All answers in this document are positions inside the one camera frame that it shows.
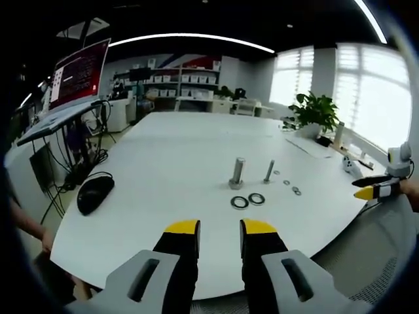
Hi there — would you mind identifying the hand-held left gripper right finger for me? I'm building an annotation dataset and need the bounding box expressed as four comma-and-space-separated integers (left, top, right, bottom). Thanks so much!
240, 218, 374, 314

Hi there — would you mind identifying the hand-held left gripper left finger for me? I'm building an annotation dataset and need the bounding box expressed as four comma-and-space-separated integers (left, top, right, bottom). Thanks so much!
65, 218, 201, 314

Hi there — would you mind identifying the small threaded stud bolt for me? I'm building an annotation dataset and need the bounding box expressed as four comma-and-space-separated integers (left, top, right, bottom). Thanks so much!
263, 159, 276, 185

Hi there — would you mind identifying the large threaded stud bolt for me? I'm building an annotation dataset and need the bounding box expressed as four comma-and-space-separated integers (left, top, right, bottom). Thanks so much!
228, 157, 247, 191

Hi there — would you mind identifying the person's right hand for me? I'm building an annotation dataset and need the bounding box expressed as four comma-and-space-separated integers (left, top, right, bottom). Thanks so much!
399, 179, 419, 213

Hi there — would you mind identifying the white game controller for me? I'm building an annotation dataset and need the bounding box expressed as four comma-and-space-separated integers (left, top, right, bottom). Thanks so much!
342, 156, 363, 175

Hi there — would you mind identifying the pale slim bottle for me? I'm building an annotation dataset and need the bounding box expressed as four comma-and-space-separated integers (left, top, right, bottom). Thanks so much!
333, 121, 346, 148

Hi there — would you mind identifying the window with white blinds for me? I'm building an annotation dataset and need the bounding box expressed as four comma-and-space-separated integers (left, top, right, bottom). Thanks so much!
335, 41, 412, 152
270, 45, 316, 106

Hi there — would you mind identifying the green potted plant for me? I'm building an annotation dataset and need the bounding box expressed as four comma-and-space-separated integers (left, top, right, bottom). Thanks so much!
287, 91, 340, 139

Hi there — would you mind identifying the black computer mouse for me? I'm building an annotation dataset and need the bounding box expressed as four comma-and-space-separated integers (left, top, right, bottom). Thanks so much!
77, 174, 116, 217

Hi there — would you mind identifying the curved ceiling light strip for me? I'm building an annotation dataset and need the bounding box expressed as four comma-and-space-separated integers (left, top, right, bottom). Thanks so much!
354, 0, 389, 45
107, 32, 276, 54

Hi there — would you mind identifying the white low cabinet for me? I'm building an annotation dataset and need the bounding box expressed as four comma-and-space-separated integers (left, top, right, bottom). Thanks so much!
103, 97, 132, 133

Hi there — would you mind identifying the grey monitor stand shelf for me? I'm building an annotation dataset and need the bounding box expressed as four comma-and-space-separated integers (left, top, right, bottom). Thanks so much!
16, 99, 109, 147

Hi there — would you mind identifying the white storage shelving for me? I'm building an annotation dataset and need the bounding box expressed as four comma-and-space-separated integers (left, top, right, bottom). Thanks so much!
143, 54, 223, 111

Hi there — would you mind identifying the black background screen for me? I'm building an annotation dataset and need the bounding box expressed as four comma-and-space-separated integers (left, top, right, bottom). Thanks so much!
129, 67, 153, 81

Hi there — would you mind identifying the computer monitor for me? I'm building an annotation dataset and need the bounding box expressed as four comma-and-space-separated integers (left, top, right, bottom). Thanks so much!
48, 38, 111, 111

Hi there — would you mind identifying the bundle of black cables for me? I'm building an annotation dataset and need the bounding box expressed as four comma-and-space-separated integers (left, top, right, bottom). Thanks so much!
41, 101, 118, 226

